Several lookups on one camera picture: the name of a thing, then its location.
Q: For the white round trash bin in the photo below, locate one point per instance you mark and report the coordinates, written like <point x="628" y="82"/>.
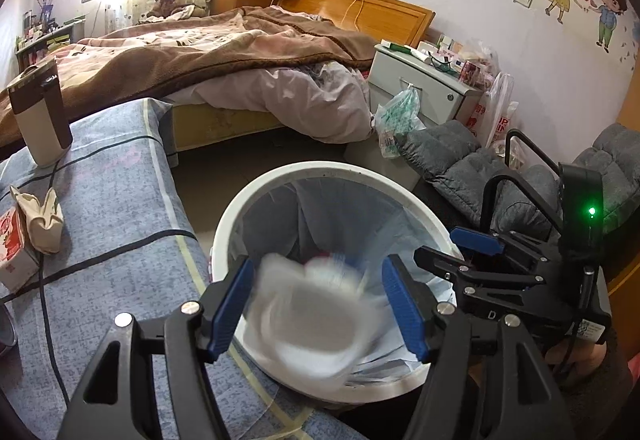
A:
<point x="350" y="172"/>

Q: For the cluttered desk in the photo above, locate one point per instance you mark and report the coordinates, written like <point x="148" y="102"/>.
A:
<point x="45" y="40"/>

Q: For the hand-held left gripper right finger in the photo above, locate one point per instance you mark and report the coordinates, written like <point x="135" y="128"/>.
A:
<point x="405" y="310"/>

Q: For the white plastic container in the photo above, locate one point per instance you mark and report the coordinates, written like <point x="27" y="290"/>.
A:
<point x="310" y="325"/>

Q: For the brown and white thermos mug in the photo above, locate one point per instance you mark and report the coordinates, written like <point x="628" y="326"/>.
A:
<point x="40" y="130"/>

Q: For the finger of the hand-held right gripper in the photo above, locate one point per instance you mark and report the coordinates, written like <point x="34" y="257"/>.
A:
<point x="475" y="241"/>
<point x="450" y="265"/>

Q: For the red and white milk carton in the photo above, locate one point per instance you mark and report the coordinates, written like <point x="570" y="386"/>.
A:
<point x="15" y="250"/>

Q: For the wooden bed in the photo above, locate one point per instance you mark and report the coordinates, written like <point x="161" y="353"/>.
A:
<point x="390" y="15"/>

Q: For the pale pink duvet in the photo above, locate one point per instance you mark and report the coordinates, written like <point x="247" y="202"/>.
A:
<point x="300" y="100"/>

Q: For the green printed plastic bag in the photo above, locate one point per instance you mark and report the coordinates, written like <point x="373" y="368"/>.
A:
<point x="397" y="120"/>

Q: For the bed with brown blanket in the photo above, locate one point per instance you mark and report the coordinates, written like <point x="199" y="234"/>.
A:
<point x="200" y="60"/>

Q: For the white red printed plastic bag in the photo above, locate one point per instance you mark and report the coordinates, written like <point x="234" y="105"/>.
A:
<point x="492" y="110"/>

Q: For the group of small boxes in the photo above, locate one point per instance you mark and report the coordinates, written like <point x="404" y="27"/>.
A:
<point x="465" y="60"/>

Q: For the flat green box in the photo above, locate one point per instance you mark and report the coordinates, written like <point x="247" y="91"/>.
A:
<point x="395" y="45"/>

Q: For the white crumpled clothing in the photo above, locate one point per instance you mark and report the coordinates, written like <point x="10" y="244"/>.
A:
<point x="187" y="12"/>

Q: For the grey cushioned chair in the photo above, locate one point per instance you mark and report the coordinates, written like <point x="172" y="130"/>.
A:
<point x="450" y="160"/>

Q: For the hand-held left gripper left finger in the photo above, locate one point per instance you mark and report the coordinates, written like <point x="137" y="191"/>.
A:
<point x="227" y="315"/>

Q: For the beige tissue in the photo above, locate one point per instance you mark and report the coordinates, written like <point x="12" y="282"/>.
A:
<point x="42" y="225"/>

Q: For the person's right hand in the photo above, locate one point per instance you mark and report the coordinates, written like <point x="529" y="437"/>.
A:
<point x="580" y="362"/>

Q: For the translucent bin liner bag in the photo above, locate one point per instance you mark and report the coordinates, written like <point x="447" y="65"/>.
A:
<point x="325" y="210"/>

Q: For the white nightstand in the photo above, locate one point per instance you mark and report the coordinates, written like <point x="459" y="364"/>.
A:
<point x="425" y="85"/>

